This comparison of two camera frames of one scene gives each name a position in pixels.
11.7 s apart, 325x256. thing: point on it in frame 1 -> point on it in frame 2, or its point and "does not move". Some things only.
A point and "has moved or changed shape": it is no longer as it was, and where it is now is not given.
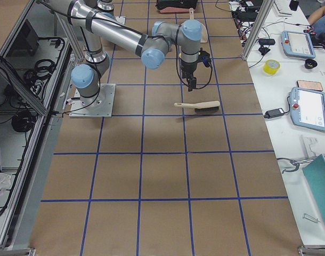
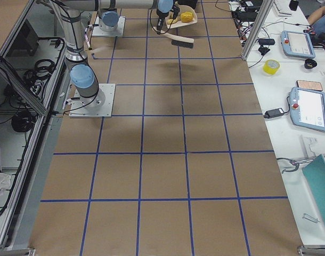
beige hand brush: [202, 106] has moved or changed shape
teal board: [322, 183] does not move
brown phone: [309, 85] does not move
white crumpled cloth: [0, 182] does not move
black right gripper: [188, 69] -> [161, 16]
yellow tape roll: [271, 66] does not move
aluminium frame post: [265, 8] does not move
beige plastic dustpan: [194, 29] -> [184, 8]
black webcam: [265, 41] does not move
